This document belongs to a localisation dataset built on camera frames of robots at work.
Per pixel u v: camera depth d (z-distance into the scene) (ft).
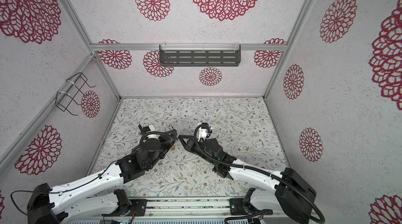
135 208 2.39
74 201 1.43
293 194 1.35
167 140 2.06
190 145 2.09
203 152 1.85
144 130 2.18
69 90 2.49
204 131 2.25
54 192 1.37
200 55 3.11
